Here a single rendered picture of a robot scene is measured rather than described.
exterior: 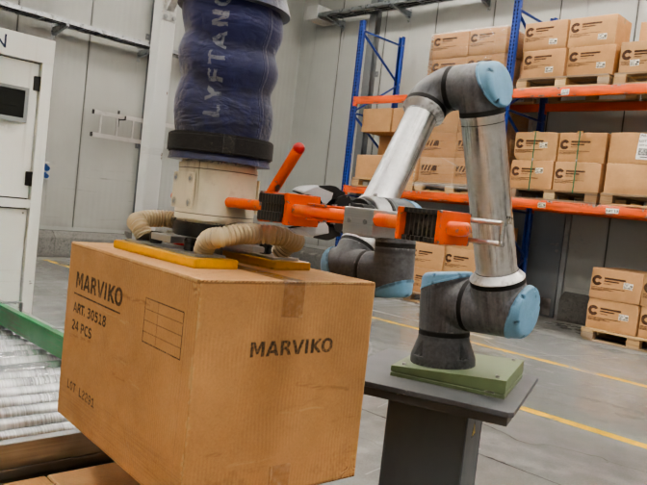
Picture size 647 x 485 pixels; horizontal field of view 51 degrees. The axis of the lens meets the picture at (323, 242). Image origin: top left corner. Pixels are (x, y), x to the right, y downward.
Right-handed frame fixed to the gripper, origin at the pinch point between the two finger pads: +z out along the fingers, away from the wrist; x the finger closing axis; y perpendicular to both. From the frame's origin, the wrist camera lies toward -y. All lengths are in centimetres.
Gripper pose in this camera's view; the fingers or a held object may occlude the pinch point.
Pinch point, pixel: (297, 210)
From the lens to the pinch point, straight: 127.5
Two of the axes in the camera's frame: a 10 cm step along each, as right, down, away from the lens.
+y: -6.9, -1.1, 7.1
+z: -7.2, -0.4, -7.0
